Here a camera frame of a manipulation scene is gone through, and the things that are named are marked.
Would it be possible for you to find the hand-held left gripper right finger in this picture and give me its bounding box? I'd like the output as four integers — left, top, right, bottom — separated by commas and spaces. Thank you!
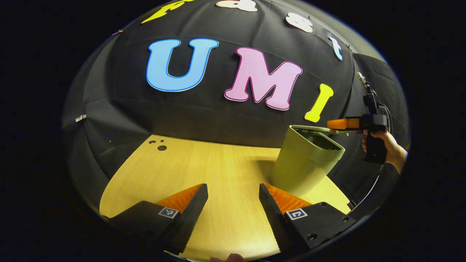
258, 183, 356, 255

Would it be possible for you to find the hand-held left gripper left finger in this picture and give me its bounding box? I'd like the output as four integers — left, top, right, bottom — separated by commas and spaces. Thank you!
109, 183, 209, 255

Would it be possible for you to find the pale green garbage bin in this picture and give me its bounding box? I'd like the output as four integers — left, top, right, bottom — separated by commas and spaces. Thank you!
269, 125, 349, 197

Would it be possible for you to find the wooden desktop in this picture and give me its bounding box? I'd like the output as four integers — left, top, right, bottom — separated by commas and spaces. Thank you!
99, 135, 351, 262

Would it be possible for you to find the black backdrop cloth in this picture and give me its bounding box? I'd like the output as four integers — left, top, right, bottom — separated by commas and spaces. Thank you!
62, 0, 410, 215

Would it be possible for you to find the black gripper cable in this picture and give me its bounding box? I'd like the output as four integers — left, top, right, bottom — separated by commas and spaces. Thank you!
349, 103, 394, 215

